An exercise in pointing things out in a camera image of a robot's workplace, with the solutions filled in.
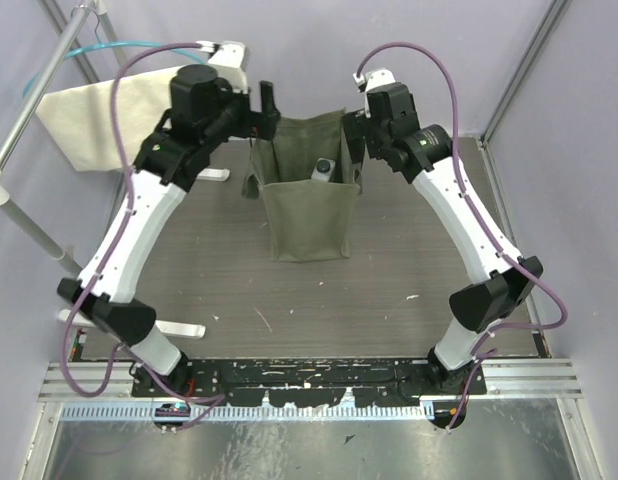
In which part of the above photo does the white square bottle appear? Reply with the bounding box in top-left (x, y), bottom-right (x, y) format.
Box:
top-left (310, 157), bottom-right (336, 183)

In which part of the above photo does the olive green canvas bag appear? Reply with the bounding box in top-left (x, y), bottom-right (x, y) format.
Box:
top-left (241, 109), bottom-right (362, 263)

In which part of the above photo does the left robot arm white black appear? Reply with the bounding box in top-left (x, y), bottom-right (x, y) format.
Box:
top-left (57, 64), bottom-right (281, 396)

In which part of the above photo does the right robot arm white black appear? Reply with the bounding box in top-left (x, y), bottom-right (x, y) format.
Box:
top-left (345, 81), bottom-right (543, 394)

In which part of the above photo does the cream canvas cloth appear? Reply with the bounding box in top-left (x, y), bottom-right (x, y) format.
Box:
top-left (36, 67), bottom-right (177, 172)

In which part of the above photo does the teal clothes hanger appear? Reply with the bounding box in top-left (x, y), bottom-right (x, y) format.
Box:
top-left (22, 40), bottom-right (210, 99)

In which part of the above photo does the metal clothes rack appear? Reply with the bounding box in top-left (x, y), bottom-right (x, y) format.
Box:
top-left (0, 0), bottom-right (230, 341)

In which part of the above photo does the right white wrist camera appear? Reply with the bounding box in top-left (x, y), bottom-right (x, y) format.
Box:
top-left (353, 68), bottom-right (396, 118)

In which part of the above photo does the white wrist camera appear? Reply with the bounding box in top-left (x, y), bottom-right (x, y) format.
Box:
top-left (353, 68), bottom-right (396, 118)
top-left (198, 40), bottom-right (249, 94)

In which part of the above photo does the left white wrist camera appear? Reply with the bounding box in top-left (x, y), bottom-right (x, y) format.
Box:
top-left (198, 40), bottom-right (249, 94)

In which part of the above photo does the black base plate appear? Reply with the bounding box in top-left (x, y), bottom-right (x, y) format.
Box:
top-left (131, 357), bottom-right (487, 407)

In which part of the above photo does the aluminium rail front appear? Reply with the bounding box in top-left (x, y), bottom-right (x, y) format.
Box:
top-left (37, 357), bottom-right (584, 401)

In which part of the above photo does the grey slotted cable duct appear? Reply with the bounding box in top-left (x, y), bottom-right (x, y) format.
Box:
top-left (59, 400), bottom-right (434, 422)

